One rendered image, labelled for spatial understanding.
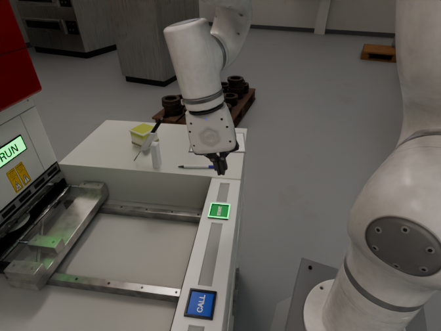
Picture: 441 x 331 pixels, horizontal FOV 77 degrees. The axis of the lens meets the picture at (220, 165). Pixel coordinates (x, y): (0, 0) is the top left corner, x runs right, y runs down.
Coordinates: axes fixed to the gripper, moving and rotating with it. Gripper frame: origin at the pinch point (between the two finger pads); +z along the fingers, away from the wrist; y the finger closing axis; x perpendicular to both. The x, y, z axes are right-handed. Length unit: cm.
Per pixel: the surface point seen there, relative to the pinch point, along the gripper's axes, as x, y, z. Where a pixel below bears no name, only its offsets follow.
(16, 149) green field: 3, -57, -10
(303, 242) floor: 77, 22, 119
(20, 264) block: -19, -50, 11
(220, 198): 6.2, -4.0, 15.4
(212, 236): -8.3, -4.2, 15.4
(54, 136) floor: 190, -232, 65
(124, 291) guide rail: -19.0, -27.0, 22.3
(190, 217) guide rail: 8.0, -16.3, 24.4
